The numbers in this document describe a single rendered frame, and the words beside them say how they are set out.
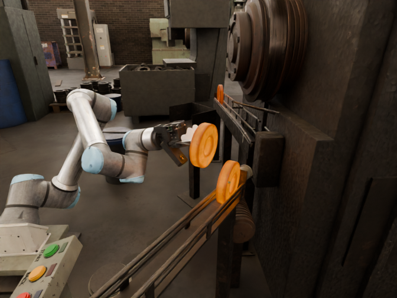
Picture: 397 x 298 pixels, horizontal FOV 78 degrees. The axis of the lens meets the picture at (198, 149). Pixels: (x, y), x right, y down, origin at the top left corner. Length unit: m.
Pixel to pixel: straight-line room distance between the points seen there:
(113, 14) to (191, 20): 7.91
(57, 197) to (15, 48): 2.96
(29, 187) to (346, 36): 1.56
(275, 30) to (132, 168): 0.72
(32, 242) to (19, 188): 0.29
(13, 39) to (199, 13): 2.49
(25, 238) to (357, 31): 1.62
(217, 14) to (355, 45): 3.11
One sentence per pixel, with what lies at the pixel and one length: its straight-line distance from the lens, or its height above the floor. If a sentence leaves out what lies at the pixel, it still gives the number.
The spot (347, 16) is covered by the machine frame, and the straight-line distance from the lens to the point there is 0.89.
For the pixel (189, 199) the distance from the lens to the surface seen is 1.96.
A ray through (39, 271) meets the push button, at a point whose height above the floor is 0.62.
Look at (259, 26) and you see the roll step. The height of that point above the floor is 1.20.
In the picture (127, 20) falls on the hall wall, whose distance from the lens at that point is 11.35.
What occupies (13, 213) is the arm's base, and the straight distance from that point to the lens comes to 1.59.
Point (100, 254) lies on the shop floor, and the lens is 1.67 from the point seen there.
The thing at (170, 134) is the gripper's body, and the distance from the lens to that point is 0.88.
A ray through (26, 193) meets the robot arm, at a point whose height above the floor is 0.41.
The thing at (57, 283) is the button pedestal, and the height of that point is 0.60.
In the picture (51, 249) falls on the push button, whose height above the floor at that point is 0.61.
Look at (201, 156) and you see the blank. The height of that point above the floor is 0.81.
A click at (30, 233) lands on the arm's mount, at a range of 1.56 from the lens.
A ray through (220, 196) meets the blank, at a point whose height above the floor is 0.69.
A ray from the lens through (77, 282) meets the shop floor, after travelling 1.59.
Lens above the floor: 1.17
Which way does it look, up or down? 25 degrees down
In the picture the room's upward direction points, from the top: straight up
